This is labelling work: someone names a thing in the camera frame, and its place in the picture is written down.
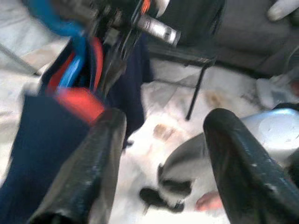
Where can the navy garment with red stripe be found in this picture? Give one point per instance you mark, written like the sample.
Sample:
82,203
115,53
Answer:
46,130

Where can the blue plastic clothes hanger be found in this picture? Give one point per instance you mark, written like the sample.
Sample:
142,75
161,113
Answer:
58,23

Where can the dark brown sofa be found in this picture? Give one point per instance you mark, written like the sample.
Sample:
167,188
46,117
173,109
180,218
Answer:
245,35

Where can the black folding chair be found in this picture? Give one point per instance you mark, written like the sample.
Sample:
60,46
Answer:
182,56

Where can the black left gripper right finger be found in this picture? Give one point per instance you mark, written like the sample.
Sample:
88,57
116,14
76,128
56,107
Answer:
245,177

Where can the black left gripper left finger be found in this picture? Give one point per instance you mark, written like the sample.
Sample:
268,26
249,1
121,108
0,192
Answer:
88,168

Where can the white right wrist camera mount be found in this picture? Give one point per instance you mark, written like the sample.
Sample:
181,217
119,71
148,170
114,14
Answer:
162,5

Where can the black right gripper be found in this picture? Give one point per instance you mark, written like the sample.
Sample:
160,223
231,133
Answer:
121,16

